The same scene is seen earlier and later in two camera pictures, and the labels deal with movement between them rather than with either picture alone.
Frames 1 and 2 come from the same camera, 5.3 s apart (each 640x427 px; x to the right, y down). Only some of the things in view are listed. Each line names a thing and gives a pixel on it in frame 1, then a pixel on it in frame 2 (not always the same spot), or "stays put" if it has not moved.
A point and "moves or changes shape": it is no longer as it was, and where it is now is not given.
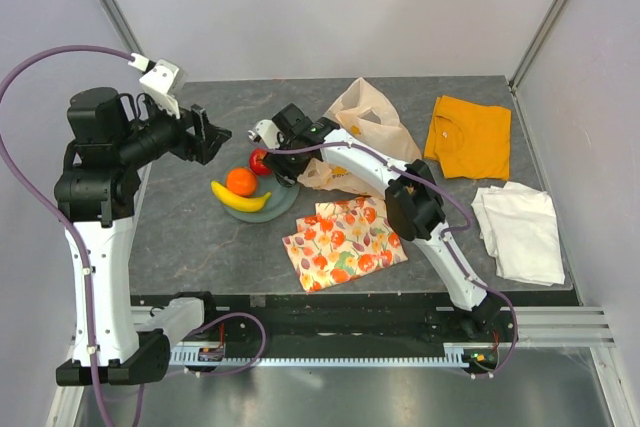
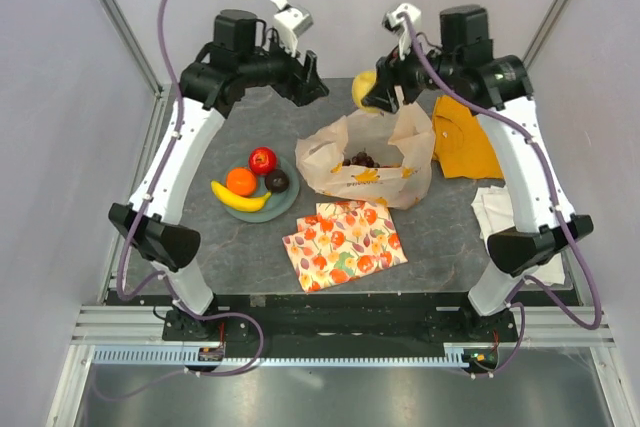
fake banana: [239, 202] stays put
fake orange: [241, 181] stays put
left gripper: [204, 145] to [301, 86]
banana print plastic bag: [364, 111] moves or changes shape
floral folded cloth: [343, 241] stays put
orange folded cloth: [470, 141] stays put
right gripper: [276, 162] to [391, 71]
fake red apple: [256, 162] stays put
